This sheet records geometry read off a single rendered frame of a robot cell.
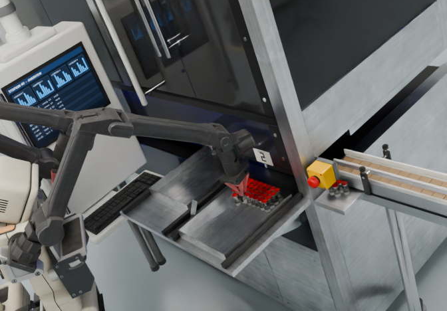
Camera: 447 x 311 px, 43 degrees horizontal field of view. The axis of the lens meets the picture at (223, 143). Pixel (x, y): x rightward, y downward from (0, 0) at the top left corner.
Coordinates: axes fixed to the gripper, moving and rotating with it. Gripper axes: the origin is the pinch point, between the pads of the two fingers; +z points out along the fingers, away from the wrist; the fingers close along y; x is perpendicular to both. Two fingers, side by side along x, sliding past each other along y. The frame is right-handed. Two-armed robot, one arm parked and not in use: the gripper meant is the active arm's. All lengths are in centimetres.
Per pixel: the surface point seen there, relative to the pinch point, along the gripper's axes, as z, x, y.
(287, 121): -21.8, -19.1, 12.2
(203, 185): 10.7, 30.1, 12.2
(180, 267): 99, 102, 34
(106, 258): 98, 159, 28
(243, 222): 10.6, 1.0, -4.3
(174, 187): 10.4, 43.6, 9.3
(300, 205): 11.4, -15.9, 8.3
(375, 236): 51, -25, 36
